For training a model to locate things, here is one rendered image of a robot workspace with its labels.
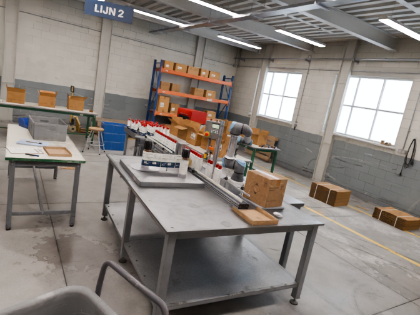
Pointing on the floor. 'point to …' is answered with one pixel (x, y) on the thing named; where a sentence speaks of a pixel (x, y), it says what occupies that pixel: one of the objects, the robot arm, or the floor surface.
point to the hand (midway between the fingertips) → (227, 161)
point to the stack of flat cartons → (330, 194)
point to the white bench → (13, 134)
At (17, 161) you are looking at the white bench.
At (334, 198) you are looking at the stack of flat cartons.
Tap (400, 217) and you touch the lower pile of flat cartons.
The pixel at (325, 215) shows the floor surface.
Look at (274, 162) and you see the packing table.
